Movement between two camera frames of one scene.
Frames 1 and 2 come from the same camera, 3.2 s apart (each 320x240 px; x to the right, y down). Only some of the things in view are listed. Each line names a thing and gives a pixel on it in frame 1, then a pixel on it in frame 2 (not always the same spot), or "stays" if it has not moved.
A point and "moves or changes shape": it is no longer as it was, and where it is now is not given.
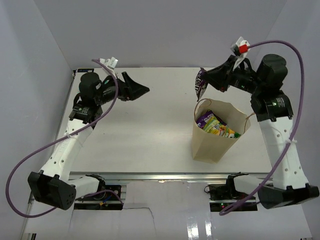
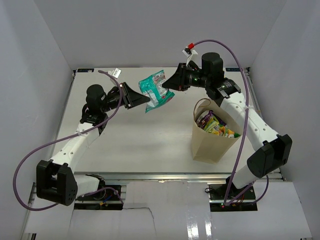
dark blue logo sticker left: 85,70 stays
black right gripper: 219,77 → 178,81
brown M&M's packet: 201,83 moves or changes shape
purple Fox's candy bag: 202,120 stays
